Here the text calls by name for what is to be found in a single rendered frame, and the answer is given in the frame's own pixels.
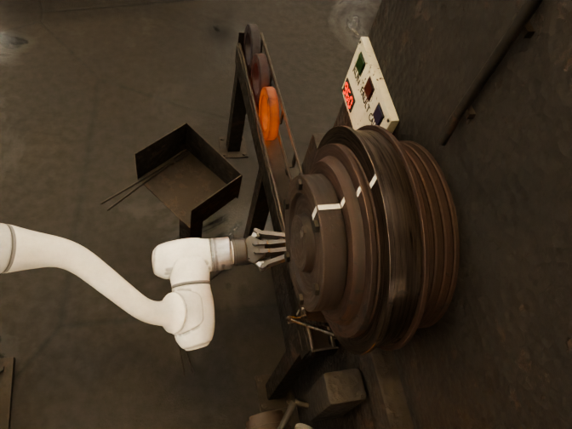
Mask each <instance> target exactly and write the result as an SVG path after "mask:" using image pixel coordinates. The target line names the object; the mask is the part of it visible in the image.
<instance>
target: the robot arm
mask: <svg viewBox="0 0 572 429"><path fill-rule="evenodd" d="M258 237H260V238H266V239H275V240H269V241H267V240H262V241H261V240H259V239H258ZM284 246H286V242H285V232H269V231H262V230H260V229H258V228H254V231H253V233H252V235H251V236H249V237H246V238H243V237H241V238H233V239H232V240H231V241H230V239H229V237H218V238H210V239H204V238H199V237H190V238H182V239H177V240H173V241H169V242H166V243H161V244H159V245H158V246H157V247H156V248H155V249H154V250H153V252H152V268H153V272H154V274H155V275H157V276H158V277H161V278H163V279H170V282H171V288H172V293H169V294H167V295H166V296H165V297H164V298H163V300H162V301H154V300H150V299H148V298H146V297H145V296H144V295H143V294H142V293H140V292H139V291H138V290H137V289H136V288H134V287H133V286H132V285H131V284H130V283H128V282H127V281H126V280H125V279H124V278H122V277H121V276H120V275H119V274H118V273H116V272H115V271H114V270H113V269H112V268H110V267H109V266H108V265H107V264H106V263H105V262H104V261H103V260H102V259H100V258H99V257H98V256H97V255H95V254H94V253H92V252H91V251H89V250H88V249H86V248H84V246H82V245H80V244H78V243H75V242H73V241H71V240H68V239H65V238H63V237H57V236H53V235H49V234H45V233H41V232H35V231H32V230H27V229H25V228H21V227H18V226H13V225H9V224H3V223H0V273H8V272H17V271H23V270H28V269H35V268H41V267H58V268H61V269H65V270H67V271H69V272H71V273H73V274H75V275H77V276H78V277H80V278H81V279H82V280H83V281H85V282H86V283H88V284H89V285H90V286H92V287H93V288H95V289H96V290H98V291H99V292H100V293H102V294H103V295H104V296H105V297H106V298H108V299H109V300H111V301H112V302H113V303H115V304H116V305H118V306H119V307H121V308H122V309H123V310H125V311H126V312H127V313H128V314H130V315H131V316H133V317H135V318H137V319H139V320H140V321H142V322H145V323H150V324H154V325H159V326H163V328H164V329H165V330H166V331H167V332H169V333H171V334H173V335H174V337H175V340H176V342H177V343H178V344H179V346H180V347H181V348H182V349H185V350H186V351H191V350H196V349H198V348H202V347H205V346H207V345H208V344H209V343H210V341H212V338H213V335H214V331H215V306H214V299H213V295H212V292H211V288H210V281H209V276H210V272H212V271H213V272H216V271H221V270H229V269H232V264H233V265H234V266H242V265H248V264H251V265H257V266H258V267H259V268H260V272H263V271H264V270H265V269H266V268H268V267H271V266H275V265H277V264H280V263H283V262H285V259H284V253H285V252H287V251H286V247H284ZM277 247H283V248H277ZM270 248H275V249H270ZM276 255H280V256H278V257H275V258H273V259H270V260H267V261H265V262H264V261H262V262H260V261H261V260H262V259H264V258H267V257H269V256H276Z"/></svg>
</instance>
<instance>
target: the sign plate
mask: <svg viewBox="0 0 572 429"><path fill-rule="evenodd" d="M359 54H361V55H362V58H363V62H364V66H363V69H362V72H361V74H360V75H359V74H358V70H357V68H356V62H357V60H358V56H359ZM368 78H369V79H370V82H371V84H372V87H373V92H372V94H371V96H370V97H369V100H367V97H366V94H365V92H364V87H365V84H366V82H367V80H368ZM346 82H347V84H348V89H350V92H351V93H350V92H349V91H348V96H349V97H348V96H346V94H344V92H345V93H347V91H346V89H345V84H346ZM347 84H346V88H347ZM348 89H347V90H348ZM343 91H344V92H343ZM341 92H342V94H343V97H344V100H345V103H346V108H347V110H348V113H349V116H350V119H351V122H352V127H353V129H355V130H357V129H359V128H361V127H363V126H365V125H376V124H375V120H374V117H373V113H374V111H375V108H376V107H377V105H378V104H379V106H380V110H381V113H382V116H383V118H382V119H381V121H380V124H379V126H381V127H383V128H385V129H387V130H388V131H390V132H391V133H393V131H394V129H395V128H396V127H397V125H398V122H399V119H398V115H397V113H396V110H395V107H394V105H393V103H392V99H391V96H390V94H389V92H388V89H387V86H386V83H385V80H384V78H383V76H382V73H381V70H380V67H379V64H378V61H377V59H376V57H375V53H374V50H373V48H372V46H371V43H370V40H369V38H368V37H361V38H360V41H359V43H358V46H357V49H356V52H355V55H354V57H353V59H352V63H351V65H350V68H349V71H348V73H347V75H346V79H345V82H344V84H343V87H342V89H341ZM350 97H352V98H351V99H350ZM348 98H349V99H350V100H349V99H348ZM347 99H348V101H349V104H348V101H346V100H347ZM351 103H352V104H351ZM348 105H349V107H350V105H351V107H350V108H348Z"/></svg>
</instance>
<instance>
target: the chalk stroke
mask: <svg viewBox="0 0 572 429"><path fill-rule="evenodd" d="M376 179H377V178H376V175H374V177H373V179H372V181H371V182H370V183H369V185H370V188H372V186H373V184H374V183H375V181H376ZM360 192H361V187H360V186H359V188H358V189H357V192H356V193H357V196H358V195H359V193H360ZM344 203H345V198H344V197H343V199H342V201H341V203H340V204H339V203H338V204H325V205H318V206H316V208H315V209H314V211H313V214H312V219H314V217H315V215H316V213H317V207H318V210H323V209H340V205H341V208H342V207H343V205H344Z"/></svg>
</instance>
